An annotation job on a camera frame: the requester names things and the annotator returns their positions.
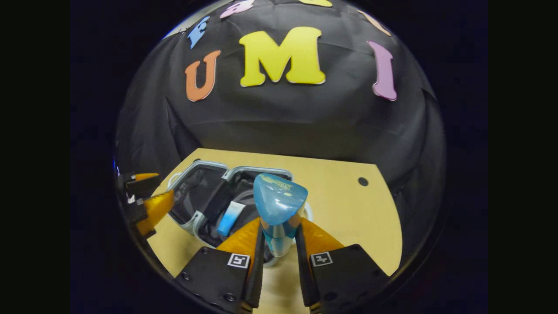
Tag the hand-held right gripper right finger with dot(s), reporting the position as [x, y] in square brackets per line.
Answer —
[301, 270]

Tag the small white suitcase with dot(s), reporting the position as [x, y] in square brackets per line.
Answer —
[196, 187]

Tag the black backdrop cloth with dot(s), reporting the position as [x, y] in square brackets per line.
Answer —
[283, 122]

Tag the clear blue skin care tube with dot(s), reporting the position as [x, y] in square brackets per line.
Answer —
[231, 218]

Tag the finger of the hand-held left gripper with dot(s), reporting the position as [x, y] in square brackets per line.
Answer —
[141, 185]
[157, 209]

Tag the blue skin care bottle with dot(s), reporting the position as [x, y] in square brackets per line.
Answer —
[279, 200]

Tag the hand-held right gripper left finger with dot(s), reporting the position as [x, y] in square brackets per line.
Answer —
[258, 270]

